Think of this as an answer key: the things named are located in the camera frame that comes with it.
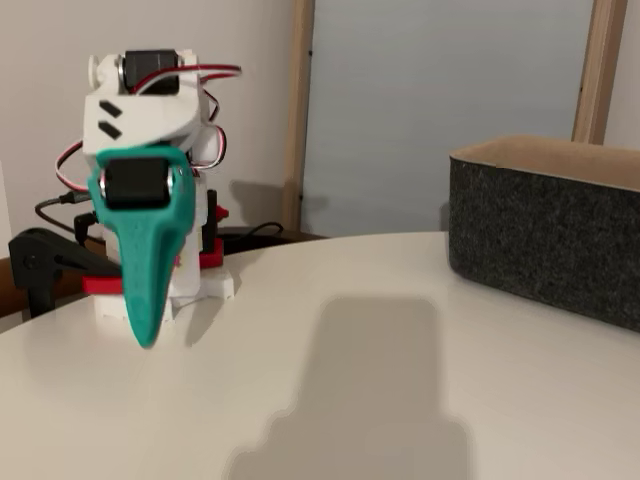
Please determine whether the dark grey felt basket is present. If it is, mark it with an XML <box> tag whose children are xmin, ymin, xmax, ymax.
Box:
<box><xmin>447</xmin><ymin>134</ymin><xmax>640</xmax><ymax>335</ymax></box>

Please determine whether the short black plug cable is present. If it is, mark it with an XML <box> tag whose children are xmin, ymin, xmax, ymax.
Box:
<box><xmin>73</xmin><ymin>211</ymin><xmax>100</xmax><ymax>247</ymax></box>

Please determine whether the grey usb cable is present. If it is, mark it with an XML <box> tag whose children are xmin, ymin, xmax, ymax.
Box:
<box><xmin>33</xmin><ymin>191</ymin><xmax>97</xmax><ymax>237</ymax></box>

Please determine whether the black power cable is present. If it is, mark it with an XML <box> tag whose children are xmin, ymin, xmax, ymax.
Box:
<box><xmin>218</xmin><ymin>222</ymin><xmax>287</xmax><ymax>247</ymax></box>

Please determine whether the black clamp red pad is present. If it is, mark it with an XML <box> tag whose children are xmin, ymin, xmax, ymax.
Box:
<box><xmin>6</xmin><ymin>227</ymin><xmax>126</xmax><ymax>321</ymax></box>
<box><xmin>198</xmin><ymin>188</ymin><xmax>231</xmax><ymax>270</ymax></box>

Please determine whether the light wooden frame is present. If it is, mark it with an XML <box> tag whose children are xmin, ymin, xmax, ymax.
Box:
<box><xmin>281</xmin><ymin>0</ymin><xmax>630</xmax><ymax>237</ymax></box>

